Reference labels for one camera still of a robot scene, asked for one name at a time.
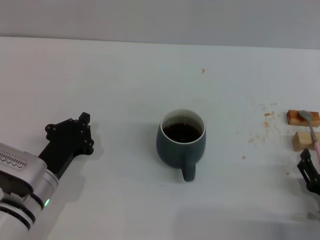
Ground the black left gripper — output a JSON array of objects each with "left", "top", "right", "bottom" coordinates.
[{"left": 37, "top": 112, "right": 95, "bottom": 180}]

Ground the pink handled metal spoon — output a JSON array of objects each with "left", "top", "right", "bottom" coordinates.
[{"left": 297, "top": 109, "right": 320, "bottom": 163}]

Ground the grey ceramic cup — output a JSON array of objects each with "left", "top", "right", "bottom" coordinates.
[{"left": 156, "top": 108, "right": 207, "bottom": 183}]

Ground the pale wooden block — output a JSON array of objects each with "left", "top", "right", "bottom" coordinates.
[{"left": 291, "top": 131, "right": 320, "bottom": 152}]

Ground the orange stained wooden block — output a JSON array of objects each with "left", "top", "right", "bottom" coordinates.
[{"left": 286, "top": 109, "right": 320, "bottom": 128}]

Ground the dark coffee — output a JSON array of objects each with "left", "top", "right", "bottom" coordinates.
[{"left": 162, "top": 122, "right": 203, "bottom": 144}]

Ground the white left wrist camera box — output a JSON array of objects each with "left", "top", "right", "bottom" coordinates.
[{"left": 0, "top": 142, "right": 48, "bottom": 199}]

